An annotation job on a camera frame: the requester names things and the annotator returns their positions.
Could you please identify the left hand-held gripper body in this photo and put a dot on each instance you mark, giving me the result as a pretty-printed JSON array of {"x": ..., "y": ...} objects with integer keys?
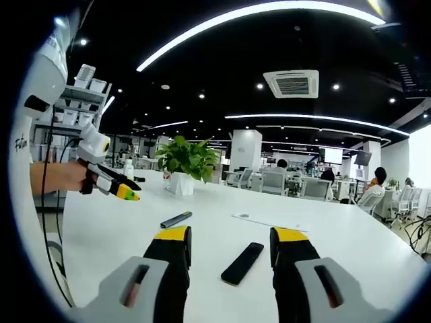
[{"x": 94, "y": 144}]

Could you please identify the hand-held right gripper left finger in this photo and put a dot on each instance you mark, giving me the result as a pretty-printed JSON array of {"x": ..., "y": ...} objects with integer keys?
[{"x": 161, "y": 269}]

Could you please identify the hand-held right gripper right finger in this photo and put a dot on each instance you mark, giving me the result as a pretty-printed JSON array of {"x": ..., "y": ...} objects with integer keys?
[{"x": 299, "y": 269}]

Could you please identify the dark grey marker pen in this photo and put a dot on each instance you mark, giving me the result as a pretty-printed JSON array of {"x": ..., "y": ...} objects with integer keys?
[{"x": 175, "y": 219}]

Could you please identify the black remote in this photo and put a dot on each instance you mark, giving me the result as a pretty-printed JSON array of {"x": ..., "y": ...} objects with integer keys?
[{"x": 242, "y": 264}]

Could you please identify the person's left hand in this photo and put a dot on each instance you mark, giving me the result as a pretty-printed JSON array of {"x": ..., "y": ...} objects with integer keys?
[{"x": 75, "y": 176}]

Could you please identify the white plastic bottle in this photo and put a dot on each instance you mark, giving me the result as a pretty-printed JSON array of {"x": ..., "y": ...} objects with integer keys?
[{"x": 128, "y": 168}]

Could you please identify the small black object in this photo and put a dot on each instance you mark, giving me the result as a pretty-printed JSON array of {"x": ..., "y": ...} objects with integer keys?
[{"x": 139, "y": 178}]

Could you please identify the white table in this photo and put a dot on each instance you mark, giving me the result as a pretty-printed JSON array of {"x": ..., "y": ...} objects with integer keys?
[{"x": 118, "y": 218}]

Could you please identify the grey metal storage shelf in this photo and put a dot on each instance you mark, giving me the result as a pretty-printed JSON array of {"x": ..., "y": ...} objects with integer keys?
[{"x": 97, "y": 107}]

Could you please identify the row of white storage bins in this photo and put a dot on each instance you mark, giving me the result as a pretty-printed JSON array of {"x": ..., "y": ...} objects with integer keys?
[{"x": 84, "y": 77}]

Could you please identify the green potted plant white pot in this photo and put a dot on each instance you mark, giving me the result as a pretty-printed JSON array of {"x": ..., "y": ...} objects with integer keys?
[{"x": 188, "y": 158}]

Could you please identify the group of white office chairs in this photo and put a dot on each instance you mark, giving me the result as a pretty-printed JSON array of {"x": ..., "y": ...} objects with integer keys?
[{"x": 316, "y": 190}]

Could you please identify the white chest-worn device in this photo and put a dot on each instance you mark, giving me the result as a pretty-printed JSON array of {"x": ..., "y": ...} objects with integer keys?
[{"x": 50, "y": 74}]

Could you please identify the small distant potted plant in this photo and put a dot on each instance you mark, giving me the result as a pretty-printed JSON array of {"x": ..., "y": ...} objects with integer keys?
[{"x": 392, "y": 182}]

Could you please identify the tilted black monitor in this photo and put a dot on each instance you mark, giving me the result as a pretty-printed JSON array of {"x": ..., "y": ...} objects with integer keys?
[{"x": 363, "y": 158}]

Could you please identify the long curved ceiling light strip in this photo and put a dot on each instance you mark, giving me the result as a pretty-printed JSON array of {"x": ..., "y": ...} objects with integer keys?
[
  {"x": 286, "y": 115},
  {"x": 175, "y": 42}
]

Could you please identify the ceiling air conditioner unit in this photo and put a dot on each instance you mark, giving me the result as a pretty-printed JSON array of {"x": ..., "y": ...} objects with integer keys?
[{"x": 291, "y": 84}]

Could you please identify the hanging dark display screen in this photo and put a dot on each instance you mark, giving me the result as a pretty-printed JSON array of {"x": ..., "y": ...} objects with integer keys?
[{"x": 414, "y": 77}]

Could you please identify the bright wall display screen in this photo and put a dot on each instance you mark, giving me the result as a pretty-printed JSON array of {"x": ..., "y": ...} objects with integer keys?
[{"x": 333, "y": 156}]

